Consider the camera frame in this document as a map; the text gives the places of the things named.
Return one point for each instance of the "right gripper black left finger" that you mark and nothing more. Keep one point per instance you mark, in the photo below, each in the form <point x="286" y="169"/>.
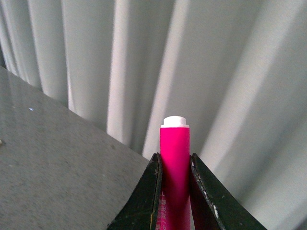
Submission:
<point x="141" y="210"/>

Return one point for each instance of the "grey pleated curtain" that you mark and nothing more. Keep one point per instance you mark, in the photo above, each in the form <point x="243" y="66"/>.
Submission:
<point x="87" y="84"/>

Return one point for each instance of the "pink highlighter pen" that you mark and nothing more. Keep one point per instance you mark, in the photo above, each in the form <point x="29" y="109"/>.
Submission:
<point x="174" y="210"/>

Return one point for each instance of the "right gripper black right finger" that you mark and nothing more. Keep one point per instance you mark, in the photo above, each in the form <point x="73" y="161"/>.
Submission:
<point x="212" y="205"/>

